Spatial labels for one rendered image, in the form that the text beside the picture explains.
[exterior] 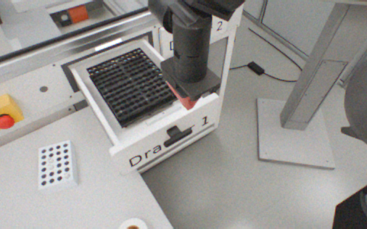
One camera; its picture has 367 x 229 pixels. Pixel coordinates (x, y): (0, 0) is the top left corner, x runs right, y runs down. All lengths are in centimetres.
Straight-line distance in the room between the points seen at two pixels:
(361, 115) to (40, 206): 69
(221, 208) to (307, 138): 73
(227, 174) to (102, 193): 98
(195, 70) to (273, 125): 139
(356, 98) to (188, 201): 130
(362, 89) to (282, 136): 152
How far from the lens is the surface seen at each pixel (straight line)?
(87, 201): 70
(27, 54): 74
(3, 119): 76
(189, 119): 60
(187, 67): 39
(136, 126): 68
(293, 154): 168
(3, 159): 86
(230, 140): 165
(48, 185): 71
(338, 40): 132
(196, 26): 35
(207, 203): 146
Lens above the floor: 138
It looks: 52 degrees down
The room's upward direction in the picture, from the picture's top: straight up
